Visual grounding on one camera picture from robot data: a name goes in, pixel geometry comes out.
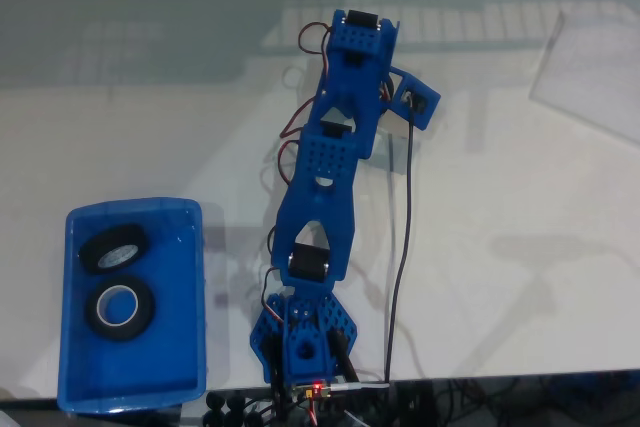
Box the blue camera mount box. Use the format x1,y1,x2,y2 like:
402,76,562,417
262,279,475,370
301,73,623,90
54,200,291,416
391,66,442,132

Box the clear acrylic sheet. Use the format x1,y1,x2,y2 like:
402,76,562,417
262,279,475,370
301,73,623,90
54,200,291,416
528,9,640,144

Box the tangled black cables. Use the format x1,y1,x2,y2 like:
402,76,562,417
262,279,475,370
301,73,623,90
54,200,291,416
394,376,640,427

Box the blue plastic bin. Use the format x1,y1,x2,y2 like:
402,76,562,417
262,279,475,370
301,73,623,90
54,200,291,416
56,196,207,416

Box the black clamp knob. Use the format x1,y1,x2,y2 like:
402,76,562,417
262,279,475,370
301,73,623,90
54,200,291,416
205,393,225,427
224,395,247,427

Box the black camera cable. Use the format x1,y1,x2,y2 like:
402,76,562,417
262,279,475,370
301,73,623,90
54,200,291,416
383,94,416,386

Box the controller board with red light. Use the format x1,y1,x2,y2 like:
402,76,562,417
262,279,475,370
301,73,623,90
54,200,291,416
289,380,335,401

